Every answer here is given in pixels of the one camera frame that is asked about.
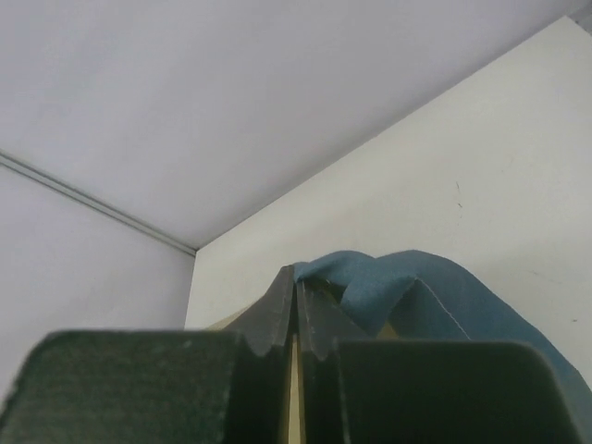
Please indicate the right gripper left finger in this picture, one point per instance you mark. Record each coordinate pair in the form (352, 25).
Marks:
(228, 385)

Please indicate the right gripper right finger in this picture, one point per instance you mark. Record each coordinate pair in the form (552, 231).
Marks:
(357, 389)

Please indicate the blue tan white checked pillowcase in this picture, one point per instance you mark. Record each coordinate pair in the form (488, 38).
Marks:
(421, 296)

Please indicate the left aluminium frame post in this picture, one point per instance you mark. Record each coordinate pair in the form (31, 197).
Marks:
(79, 196)

